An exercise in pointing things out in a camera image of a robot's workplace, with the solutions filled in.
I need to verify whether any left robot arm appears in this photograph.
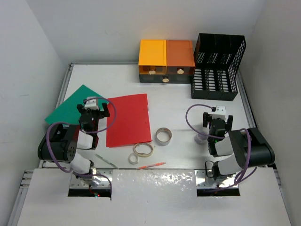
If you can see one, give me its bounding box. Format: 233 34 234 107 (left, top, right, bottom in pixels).
38 99 110 180

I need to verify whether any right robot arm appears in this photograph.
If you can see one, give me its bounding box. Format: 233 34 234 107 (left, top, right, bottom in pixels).
203 113 275 180

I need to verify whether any green notebook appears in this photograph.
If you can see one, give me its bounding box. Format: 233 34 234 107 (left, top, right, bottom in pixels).
45 85 101 125

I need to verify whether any small clear bottle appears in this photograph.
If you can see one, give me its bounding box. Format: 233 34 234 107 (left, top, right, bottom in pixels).
194 134 207 145

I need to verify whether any red folder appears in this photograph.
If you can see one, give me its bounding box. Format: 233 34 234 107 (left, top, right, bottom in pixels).
106 94 152 148

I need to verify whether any silver tape roll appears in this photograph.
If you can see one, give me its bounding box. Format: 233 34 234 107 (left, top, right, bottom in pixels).
155 128 172 146

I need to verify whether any beige masking tape roll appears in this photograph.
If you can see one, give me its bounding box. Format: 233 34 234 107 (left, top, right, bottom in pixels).
133 143 154 158

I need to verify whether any small clear tape roll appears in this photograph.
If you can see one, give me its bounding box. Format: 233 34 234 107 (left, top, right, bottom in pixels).
128 153 139 165

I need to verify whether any grey bottom drawer box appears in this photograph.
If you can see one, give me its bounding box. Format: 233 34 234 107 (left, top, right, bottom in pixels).
139 74 192 84

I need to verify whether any black mesh file organizer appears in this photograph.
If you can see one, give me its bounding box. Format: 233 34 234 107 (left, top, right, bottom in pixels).
191 33 246 101

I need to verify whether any orange highlighter pen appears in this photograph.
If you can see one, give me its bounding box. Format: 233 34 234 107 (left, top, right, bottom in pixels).
136 162 166 170

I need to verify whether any orange drawer box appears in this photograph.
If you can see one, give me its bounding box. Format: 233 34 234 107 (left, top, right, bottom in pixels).
166 40 195 75

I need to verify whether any yellow drawer box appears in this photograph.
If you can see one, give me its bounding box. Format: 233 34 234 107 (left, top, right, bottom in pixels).
138 40 167 75

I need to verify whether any white foam front board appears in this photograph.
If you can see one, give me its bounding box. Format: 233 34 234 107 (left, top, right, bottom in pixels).
18 168 290 226

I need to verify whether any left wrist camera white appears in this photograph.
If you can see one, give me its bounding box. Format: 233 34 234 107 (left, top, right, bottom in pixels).
84 97 99 110

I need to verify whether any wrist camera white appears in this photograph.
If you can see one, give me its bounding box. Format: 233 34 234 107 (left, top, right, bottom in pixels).
84 97 99 110
212 105 226 121

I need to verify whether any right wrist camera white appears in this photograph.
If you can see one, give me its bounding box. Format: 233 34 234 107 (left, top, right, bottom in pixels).
212 105 226 121

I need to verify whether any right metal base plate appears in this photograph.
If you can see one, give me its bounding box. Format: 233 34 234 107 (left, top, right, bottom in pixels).
195 169 236 189

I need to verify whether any metal base plate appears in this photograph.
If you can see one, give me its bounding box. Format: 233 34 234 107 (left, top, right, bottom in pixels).
195 169 236 189
70 168 113 189

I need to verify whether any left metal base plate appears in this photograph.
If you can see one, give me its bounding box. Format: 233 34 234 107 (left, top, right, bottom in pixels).
70 168 113 189

